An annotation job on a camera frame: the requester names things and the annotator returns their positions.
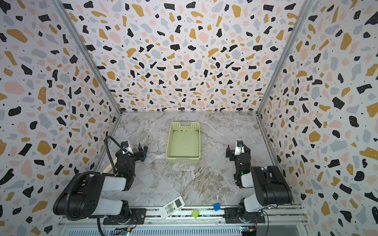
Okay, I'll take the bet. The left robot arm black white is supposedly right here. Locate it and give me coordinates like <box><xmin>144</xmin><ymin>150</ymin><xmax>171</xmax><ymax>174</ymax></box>
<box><xmin>53</xmin><ymin>141</ymin><xmax>148</xmax><ymax>223</ymax></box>

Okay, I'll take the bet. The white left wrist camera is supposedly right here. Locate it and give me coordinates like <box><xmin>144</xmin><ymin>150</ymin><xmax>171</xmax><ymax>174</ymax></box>
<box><xmin>121</xmin><ymin>141</ymin><xmax>133</xmax><ymax>154</ymax></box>

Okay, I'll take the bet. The white remote control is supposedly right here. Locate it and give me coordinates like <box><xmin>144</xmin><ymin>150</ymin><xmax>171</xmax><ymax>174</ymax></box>
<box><xmin>159</xmin><ymin>196</ymin><xmax>185</xmax><ymax>220</ymax></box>

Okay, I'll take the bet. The blue cube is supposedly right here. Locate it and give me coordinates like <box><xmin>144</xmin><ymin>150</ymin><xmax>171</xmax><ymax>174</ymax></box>
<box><xmin>213</xmin><ymin>203</ymin><xmax>221</xmax><ymax>212</ymax></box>

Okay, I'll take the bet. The light green plastic basket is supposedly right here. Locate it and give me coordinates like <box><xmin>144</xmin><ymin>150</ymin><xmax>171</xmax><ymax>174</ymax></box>
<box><xmin>166</xmin><ymin>122</ymin><xmax>201</xmax><ymax>163</ymax></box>

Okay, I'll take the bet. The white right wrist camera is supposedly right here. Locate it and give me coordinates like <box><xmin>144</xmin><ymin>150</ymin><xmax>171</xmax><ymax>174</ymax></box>
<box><xmin>234</xmin><ymin>140</ymin><xmax>245</xmax><ymax>156</ymax></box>

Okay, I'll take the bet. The green sticky note block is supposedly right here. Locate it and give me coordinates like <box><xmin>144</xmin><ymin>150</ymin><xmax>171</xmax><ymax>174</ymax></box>
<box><xmin>192</xmin><ymin>209</ymin><xmax>199</xmax><ymax>219</ymax></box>

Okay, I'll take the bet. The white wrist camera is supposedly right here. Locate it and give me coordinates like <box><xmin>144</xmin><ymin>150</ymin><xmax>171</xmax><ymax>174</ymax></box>
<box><xmin>121</xmin><ymin>141</ymin><xmax>133</xmax><ymax>154</ymax></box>
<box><xmin>234</xmin><ymin>140</ymin><xmax>245</xmax><ymax>156</ymax></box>

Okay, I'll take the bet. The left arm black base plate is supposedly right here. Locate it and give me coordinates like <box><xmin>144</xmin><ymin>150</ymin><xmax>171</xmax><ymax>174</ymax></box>
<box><xmin>103</xmin><ymin>208</ymin><xmax>147</xmax><ymax>227</ymax></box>

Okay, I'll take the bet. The aluminium mounting rail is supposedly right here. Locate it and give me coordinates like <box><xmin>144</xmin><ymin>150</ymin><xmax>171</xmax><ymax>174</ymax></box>
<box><xmin>57</xmin><ymin>205</ymin><xmax>312</xmax><ymax>236</ymax></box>

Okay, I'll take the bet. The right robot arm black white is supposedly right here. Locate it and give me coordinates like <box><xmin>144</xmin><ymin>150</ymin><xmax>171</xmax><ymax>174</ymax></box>
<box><xmin>225</xmin><ymin>140</ymin><xmax>292</xmax><ymax>216</ymax></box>

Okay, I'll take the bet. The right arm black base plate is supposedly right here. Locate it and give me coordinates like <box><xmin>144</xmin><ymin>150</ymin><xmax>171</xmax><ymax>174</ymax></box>
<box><xmin>223</xmin><ymin>207</ymin><xmax>265</xmax><ymax>224</ymax></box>

